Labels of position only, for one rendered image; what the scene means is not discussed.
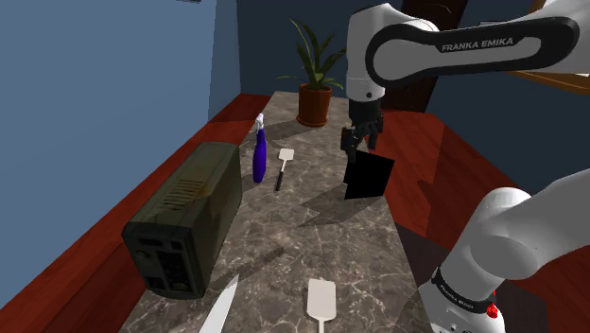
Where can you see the blue spray bottle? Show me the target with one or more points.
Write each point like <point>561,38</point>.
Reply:
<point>259,159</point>

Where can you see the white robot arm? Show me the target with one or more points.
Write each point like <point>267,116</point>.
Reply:
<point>507,230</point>

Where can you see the dark green box appliance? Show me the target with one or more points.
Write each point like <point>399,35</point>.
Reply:
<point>193,207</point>

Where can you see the large white spatula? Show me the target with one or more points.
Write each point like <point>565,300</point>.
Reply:
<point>321,299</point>

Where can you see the white knife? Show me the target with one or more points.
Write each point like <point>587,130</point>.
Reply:
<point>221,309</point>

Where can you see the black flat square object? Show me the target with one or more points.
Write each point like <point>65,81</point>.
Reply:
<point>368,177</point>

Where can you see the potted green plant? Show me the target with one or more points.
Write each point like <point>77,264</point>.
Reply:
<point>315,99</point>

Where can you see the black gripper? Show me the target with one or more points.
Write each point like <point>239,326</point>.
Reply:
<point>365,113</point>

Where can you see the dark brown door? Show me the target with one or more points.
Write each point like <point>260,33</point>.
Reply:
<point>410,94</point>

